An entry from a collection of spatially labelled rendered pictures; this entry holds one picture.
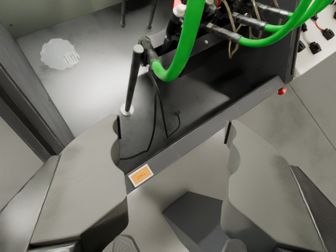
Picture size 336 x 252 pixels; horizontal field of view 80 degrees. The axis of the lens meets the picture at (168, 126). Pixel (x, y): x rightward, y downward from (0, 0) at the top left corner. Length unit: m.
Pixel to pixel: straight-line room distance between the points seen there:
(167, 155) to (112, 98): 0.26
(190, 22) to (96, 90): 0.51
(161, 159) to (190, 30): 0.36
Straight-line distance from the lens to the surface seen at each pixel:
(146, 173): 0.48
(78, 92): 0.66
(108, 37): 0.74
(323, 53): 0.88
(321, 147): 2.32
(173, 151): 0.51
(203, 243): 0.89
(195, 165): 1.55
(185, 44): 0.19
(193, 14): 0.18
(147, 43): 0.37
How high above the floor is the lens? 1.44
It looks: 71 degrees down
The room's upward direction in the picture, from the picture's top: 49 degrees clockwise
